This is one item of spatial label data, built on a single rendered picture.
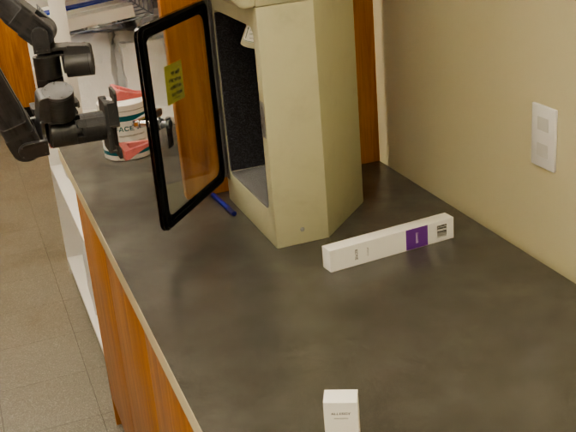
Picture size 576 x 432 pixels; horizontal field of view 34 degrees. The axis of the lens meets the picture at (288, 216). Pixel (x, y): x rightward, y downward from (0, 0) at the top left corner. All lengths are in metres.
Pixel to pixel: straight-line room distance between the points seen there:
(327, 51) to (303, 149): 0.19
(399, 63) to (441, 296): 0.73
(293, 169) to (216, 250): 0.23
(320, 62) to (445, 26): 0.32
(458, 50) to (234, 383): 0.87
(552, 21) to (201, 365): 0.81
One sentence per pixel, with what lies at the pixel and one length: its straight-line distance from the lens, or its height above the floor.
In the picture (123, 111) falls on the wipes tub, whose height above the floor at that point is 1.07.
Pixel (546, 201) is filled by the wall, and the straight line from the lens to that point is 1.75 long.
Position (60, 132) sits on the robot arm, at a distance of 1.82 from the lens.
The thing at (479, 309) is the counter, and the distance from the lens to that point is 1.58.
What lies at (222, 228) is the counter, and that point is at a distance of 1.96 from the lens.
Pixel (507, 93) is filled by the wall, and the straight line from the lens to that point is 1.80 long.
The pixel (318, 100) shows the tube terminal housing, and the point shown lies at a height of 1.22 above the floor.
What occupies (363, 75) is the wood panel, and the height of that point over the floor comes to 1.16.
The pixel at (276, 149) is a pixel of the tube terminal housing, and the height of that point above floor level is 1.14.
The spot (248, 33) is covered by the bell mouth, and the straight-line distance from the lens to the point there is 1.84.
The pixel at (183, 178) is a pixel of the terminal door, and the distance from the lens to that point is 1.89.
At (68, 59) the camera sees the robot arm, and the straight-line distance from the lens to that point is 2.07.
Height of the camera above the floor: 1.68
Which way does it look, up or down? 22 degrees down
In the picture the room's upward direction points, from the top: 5 degrees counter-clockwise
